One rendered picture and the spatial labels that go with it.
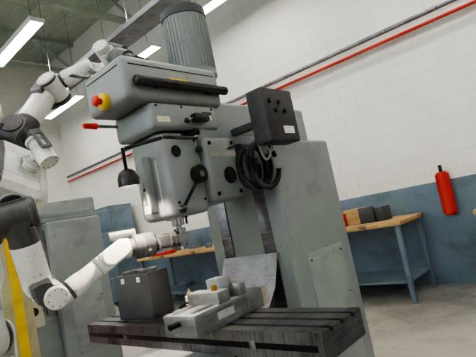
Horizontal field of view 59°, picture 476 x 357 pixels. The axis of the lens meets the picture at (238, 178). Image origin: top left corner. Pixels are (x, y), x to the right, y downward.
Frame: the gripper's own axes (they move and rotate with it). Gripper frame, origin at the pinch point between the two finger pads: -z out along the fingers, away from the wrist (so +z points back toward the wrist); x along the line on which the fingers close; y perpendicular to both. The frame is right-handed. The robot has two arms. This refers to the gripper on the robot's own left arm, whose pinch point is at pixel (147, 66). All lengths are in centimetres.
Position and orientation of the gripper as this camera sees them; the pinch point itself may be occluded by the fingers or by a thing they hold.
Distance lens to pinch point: 177.2
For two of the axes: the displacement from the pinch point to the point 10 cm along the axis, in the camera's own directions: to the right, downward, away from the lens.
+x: -4.7, 0.2, -8.8
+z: -8.4, -3.0, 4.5
